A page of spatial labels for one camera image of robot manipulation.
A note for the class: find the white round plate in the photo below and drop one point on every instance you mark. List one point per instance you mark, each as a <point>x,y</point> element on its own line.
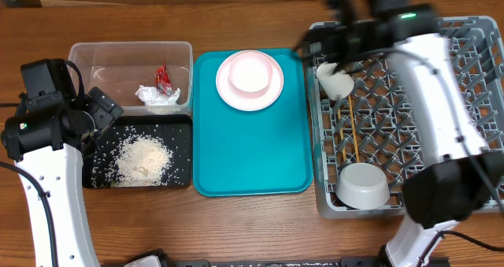
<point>249,102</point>

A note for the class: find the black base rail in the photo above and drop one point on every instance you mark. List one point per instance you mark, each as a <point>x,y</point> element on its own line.
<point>159,258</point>

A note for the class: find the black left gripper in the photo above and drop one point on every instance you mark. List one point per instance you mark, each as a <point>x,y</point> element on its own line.
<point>102,108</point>

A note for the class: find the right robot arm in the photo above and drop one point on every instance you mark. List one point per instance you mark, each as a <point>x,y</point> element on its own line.
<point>460,175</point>

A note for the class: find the pink shallow bowl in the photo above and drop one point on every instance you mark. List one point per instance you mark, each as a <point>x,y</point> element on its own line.
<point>250,72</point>

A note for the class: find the grey dishwasher rack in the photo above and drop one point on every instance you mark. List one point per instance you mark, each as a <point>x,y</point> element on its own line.
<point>386,133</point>

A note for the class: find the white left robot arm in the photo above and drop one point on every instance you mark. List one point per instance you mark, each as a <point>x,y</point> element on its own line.
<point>48,147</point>

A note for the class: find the black rectangular tray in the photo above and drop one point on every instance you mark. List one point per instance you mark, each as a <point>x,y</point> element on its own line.
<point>181,125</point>

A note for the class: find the pile of rice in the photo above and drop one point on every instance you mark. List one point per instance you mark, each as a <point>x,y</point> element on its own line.
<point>143,162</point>

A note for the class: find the grey bowl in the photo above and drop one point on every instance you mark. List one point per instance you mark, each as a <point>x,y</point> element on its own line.
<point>362,186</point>

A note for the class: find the white napkin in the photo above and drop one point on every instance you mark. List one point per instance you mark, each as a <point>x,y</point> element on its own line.
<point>150,96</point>

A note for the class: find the clear plastic storage bin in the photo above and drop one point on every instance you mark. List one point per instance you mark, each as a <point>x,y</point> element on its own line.
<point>120,68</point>

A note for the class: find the white cup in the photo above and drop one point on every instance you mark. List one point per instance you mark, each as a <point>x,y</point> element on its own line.
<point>336,85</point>

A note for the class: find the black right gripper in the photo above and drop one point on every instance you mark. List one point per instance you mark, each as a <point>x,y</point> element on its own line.
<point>322,39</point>

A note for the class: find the red snack wrapper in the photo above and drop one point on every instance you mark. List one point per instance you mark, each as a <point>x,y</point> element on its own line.
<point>162,81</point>

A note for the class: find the teal serving tray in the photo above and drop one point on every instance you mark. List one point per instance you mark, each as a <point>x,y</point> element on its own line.
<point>250,153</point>

